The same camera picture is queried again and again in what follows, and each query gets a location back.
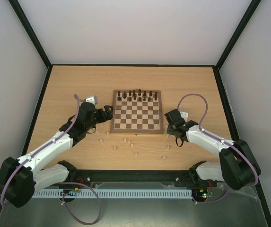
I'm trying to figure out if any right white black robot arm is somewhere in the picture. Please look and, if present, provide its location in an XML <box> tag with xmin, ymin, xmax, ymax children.
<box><xmin>165</xmin><ymin>109</ymin><xmax>261</xmax><ymax>190</ymax></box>

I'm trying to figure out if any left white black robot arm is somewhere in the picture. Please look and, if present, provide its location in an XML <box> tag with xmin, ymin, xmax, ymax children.
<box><xmin>0</xmin><ymin>102</ymin><xmax>113</xmax><ymax>208</ymax></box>

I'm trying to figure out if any wooden chess board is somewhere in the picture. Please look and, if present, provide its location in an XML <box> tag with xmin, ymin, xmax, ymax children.
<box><xmin>110</xmin><ymin>89</ymin><xmax>164</xmax><ymax>135</ymax></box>

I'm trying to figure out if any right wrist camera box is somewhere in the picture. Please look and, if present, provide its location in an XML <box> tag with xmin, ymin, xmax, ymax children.
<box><xmin>180</xmin><ymin>111</ymin><xmax>189</xmax><ymax>122</ymax></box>

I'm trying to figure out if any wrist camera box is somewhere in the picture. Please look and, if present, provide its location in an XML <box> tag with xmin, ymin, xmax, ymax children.
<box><xmin>85</xmin><ymin>95</ymin><xmax>98</xmax><ymax>105</ymax></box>
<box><xmin>180</xmin><ymin>111</ymin><xmax>189</xmax><ymax>122</ymax></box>

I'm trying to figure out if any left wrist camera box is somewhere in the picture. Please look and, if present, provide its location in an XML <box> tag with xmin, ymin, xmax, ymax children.
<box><xmin>85</xmin><ymin>95</ymin><xmax>98</xmax><ymax>105</ymax></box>

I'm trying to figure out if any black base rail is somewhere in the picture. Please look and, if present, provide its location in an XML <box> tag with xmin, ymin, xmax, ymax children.
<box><xmin>76</xmin><ymin>170</ymin><xmax>191</xmax><ymax>183</ymax></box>

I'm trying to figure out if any light blue slotted cable duct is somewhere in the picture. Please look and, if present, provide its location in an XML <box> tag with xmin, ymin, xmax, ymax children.
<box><xmin>32</xmin><ymin>188</ymin><xmax>192</xmax><ymax>199</ymax></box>

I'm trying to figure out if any black enclosure frame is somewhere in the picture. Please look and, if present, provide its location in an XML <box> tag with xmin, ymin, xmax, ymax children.
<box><xmin>0</xmin><ymin>0</ymin><xmax>271</xmax><ymax>227</ymax></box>

